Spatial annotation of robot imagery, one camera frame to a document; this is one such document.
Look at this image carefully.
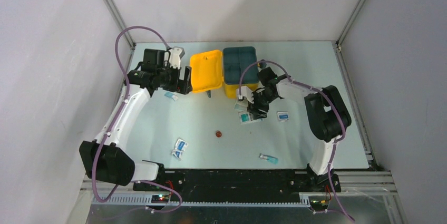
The yellow medicine kit box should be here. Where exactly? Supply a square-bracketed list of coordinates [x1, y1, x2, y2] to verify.
[189, 50, 259, 99]

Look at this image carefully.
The teal medical gauze packet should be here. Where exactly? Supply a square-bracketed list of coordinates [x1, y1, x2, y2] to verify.
[238, 111, 264, 125]

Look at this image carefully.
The white long gauze packet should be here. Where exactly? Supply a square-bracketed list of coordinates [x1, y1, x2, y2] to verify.
[234, 100, 247, 111]

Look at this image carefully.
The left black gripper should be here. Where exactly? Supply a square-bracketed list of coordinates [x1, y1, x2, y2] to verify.
[157, 62, 192, 94]

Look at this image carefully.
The white blue alcohol pad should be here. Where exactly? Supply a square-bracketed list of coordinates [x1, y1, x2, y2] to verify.
[174, 138, 188, 152]
[171, 150, 183, 160]

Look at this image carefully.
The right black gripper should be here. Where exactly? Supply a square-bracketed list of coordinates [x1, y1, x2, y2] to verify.
[246, 90, 277, 120]

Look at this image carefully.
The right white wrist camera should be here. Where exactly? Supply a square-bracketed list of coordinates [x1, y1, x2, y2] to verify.
[236, 85, 254, 104]

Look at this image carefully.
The teal divided tray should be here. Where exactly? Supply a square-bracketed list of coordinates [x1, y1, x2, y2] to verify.
[222, 46, 258, 85]

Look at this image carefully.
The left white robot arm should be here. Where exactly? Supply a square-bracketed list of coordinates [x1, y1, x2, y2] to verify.
[79, 46, 192, 191]

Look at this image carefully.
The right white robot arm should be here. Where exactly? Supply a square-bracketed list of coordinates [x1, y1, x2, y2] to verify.
[247, 67, 352, 191]

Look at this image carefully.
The teal header plastic bag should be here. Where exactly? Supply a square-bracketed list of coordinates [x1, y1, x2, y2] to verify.
[164, 92, 178, 101]

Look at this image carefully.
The grey kit latch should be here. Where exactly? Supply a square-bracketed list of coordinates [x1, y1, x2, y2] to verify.
[258, 60, 267, 69]

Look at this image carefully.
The small white blue sachet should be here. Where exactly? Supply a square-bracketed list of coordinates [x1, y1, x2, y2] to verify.
[277, 112, 289, 122]

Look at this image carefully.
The teal capped small tube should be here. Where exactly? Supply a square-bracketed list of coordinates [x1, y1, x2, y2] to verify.
[259, 153, 278, 164]

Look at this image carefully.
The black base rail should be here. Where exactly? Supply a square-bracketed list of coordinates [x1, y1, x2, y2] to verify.
[133, 169, 341, 203]

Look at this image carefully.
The aluminium frame front beam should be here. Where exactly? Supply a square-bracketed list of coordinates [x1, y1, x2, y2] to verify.
[67, 169, 408, 223]

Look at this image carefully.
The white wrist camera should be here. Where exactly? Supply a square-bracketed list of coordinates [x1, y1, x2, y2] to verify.
[167, 46, 185, 69]
[236, 85, 254, 104]

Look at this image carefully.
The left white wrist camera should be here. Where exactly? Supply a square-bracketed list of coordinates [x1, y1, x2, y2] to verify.
[167, 46, 185, 69]

